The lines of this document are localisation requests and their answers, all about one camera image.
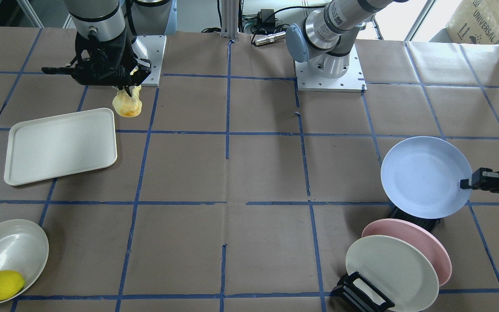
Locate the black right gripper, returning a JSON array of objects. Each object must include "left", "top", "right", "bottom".
[{"left": 41, "top": 33, "right": 151, "bottom": 87}]

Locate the blue plate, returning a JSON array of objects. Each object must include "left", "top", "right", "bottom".
[{"left": 380, "top": 136, "right": 473, "bottom": 219}]

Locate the yellow bread loaf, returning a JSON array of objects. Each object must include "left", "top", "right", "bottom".
[{"left": 112, "top": 86, "right": 143, "bottom": 118}]

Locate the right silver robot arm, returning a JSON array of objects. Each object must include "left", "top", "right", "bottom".
[{"left": 42, "top": 0, "right": 178, "bottom": 89}]

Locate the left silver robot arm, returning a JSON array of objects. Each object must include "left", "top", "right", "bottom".
[{"left": 286, "top": 0, "right": 499, "bottom": 219}]

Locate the pink plate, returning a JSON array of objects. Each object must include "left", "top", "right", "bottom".
[{"left": 361, "top": 218, "right": 452, "bottom": 286}]

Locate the cream plate in rack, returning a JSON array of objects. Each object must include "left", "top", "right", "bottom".
[{"left": 345, "top": 235, "right": 439, "bottom": 312}]

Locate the cream round plate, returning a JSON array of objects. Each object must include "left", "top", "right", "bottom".
[{"left": 0, "top": 219, "right": 49, "bottom": 303}]

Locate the cream rectangular tray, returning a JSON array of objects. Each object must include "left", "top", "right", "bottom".
[{"left": 3, "top": 108, "right": 117, "bottom": 186}]

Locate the black dish rack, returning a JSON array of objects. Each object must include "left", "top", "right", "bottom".
[{"left": 331, "top": 207, "right": 440, "bottom": 312}]

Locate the yellow lemon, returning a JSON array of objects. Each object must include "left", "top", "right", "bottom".
[{"left": 0, "top": 270, "right": 26, "bottom": 301}]

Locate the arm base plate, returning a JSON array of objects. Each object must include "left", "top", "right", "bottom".
[
  {"left": 294, "top": 46, "right": 368, "bottom": 92},
  {"left": 133, "top": 35, "right": 168, "bottom": 87}
]

